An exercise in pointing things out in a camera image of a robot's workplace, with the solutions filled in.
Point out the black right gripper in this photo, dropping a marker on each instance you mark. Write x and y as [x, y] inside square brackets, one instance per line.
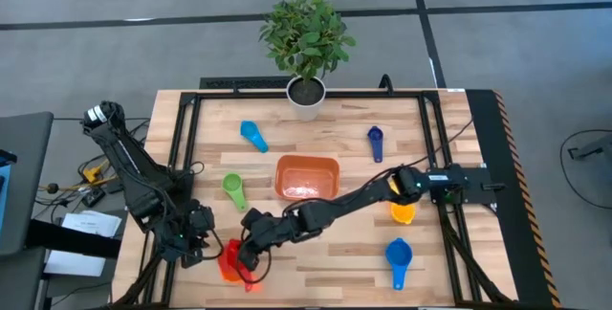
[268, 236]

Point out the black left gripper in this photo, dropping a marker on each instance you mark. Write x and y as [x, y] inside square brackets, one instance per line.
[186, 240]

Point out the red measuring cup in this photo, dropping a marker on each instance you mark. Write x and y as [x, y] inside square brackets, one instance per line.
[228, 262]

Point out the green measuring cup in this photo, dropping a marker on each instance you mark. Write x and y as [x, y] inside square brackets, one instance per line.
[232, 183]

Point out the orange plastic basket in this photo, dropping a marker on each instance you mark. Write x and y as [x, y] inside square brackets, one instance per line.
[306, 176]

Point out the cyan measuring cup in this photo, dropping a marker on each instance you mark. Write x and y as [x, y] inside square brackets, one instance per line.
[249, 130]

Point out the large blue measuring cup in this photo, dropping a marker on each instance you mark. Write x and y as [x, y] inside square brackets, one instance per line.
[398, 252]

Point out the yellow measuring cup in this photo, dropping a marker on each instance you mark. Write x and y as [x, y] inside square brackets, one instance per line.
[402, 212]

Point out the small dark blue measuring cup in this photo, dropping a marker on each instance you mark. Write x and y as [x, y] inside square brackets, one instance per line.
[376, 134]

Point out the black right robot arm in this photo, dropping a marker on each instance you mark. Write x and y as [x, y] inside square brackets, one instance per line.
[354, 200]

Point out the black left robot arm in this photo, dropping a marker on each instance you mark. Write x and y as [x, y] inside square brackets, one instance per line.
[119, 152]

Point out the white paper sheets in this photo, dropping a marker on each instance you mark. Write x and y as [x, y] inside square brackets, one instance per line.
[91, 224]

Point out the small black box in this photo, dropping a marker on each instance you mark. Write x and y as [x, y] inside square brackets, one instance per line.
[93, 197]

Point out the black bar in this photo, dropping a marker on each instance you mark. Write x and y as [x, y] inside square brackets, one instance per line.
[72, 243]

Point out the yellow connector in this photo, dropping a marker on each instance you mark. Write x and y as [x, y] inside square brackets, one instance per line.
[92, 173]

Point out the white plant pot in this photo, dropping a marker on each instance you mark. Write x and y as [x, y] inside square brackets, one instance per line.
[306, 109]

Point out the black grille strip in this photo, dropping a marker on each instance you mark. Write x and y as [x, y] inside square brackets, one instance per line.
[239, 82]

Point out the gray desk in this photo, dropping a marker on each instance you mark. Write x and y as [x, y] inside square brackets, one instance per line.
[24, 181]

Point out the blue box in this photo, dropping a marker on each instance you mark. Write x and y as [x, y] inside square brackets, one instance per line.
[4, 195]

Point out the black clamp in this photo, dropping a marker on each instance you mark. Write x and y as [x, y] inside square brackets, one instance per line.
[386, 84]

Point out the green leafy plant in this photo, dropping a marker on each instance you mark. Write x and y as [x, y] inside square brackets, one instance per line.
[306, 37]

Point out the black mat with hazard stripe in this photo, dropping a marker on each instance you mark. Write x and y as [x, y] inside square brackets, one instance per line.
[487, 133]

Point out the gray stand leg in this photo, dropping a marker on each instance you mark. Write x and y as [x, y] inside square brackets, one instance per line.
[595, 147]

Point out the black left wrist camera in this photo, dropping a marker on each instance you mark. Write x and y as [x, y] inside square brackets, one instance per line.
[202, 214]

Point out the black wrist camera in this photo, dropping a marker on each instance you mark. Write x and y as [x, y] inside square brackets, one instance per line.
[251, 217]
[202, 214]

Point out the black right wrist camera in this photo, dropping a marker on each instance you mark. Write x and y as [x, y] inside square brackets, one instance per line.
[251, 217]

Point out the black aluminium table frame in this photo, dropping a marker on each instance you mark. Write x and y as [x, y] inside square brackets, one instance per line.
[239, 95]

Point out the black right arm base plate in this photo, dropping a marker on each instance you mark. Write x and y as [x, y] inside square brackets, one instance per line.
[478, 183]

